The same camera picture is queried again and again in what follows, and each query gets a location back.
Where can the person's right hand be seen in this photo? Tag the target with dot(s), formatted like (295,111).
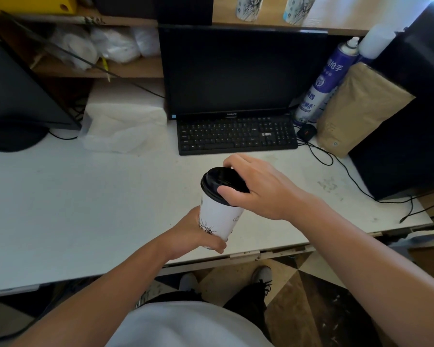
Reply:
(271,195)

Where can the person's left hand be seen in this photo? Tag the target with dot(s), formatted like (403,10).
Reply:
(188,238)

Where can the white paper cup blue print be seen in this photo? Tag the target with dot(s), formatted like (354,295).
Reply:
(217,220)

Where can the white paper cup green-blue base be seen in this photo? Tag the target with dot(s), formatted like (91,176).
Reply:
(298,8)

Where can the white paper cup statue print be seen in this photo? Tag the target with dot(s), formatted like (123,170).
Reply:
(249,7)

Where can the person's left forearm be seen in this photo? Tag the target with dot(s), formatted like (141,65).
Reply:
(94,303)

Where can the person's right forearm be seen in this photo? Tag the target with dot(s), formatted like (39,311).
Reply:
(376,271)

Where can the person's white shirt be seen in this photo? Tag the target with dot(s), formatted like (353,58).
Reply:
(188,325)

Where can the person's black trousers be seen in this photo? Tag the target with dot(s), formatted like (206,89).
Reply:
(249,303)

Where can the black keyboard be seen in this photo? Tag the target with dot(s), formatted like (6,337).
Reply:
(235,135)

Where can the black computer mouse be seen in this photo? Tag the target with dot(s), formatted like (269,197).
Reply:
(306,132)

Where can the brown paper bag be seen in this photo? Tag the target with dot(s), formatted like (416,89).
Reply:
(361,112)

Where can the blue white spray can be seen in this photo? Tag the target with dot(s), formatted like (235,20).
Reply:
(325,83)

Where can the black desktop monitor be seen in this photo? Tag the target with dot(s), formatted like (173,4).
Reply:
(238,68)

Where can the black computer case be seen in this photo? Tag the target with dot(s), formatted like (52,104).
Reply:
(412,133)

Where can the wooden cabinet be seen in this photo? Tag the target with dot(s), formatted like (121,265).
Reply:
(430,263)

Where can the wooden shelf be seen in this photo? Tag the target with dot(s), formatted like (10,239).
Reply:
(137,68)

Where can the yellow tie strip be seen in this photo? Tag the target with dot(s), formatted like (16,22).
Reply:
(105,66)

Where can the white plastic bag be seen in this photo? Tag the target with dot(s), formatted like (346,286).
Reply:
(115,45)
(76,46)
(146,41)

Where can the round black monitor base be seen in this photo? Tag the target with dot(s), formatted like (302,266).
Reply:
(14,137)

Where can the black tissue box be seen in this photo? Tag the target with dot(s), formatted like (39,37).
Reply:
(184,8)

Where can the black slim monitor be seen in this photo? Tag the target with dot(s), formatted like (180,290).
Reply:
(18,86)

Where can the large yellow box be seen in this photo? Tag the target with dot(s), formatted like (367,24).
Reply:
(25,3)

